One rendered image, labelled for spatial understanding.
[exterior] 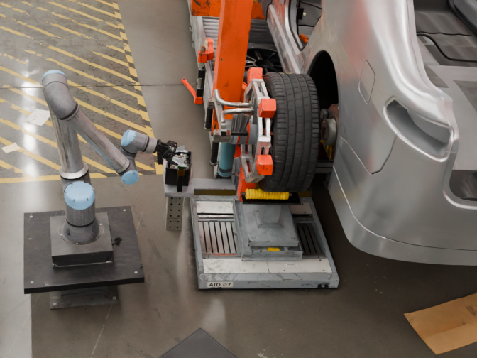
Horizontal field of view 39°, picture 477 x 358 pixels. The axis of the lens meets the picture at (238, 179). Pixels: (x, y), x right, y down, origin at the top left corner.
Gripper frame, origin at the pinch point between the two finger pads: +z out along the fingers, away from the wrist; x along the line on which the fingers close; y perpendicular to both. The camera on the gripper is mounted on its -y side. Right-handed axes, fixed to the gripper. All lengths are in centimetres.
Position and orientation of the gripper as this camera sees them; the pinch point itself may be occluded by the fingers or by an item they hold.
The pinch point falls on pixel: (185, 159)
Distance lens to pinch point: 365.7
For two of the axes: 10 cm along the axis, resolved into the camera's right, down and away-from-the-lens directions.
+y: 5.1, -4.9, -7.0
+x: -0.1, -8.2, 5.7
